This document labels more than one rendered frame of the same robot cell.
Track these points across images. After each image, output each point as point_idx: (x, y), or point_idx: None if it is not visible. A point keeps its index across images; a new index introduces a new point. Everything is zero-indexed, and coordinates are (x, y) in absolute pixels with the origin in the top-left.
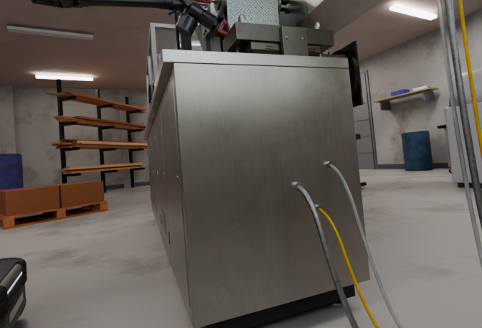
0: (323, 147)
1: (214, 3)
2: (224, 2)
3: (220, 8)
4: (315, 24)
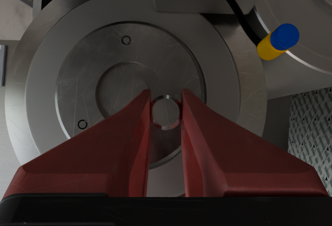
0: None
1: (175, 91)
2: (42, 29)
3: (98, 7)
4: None
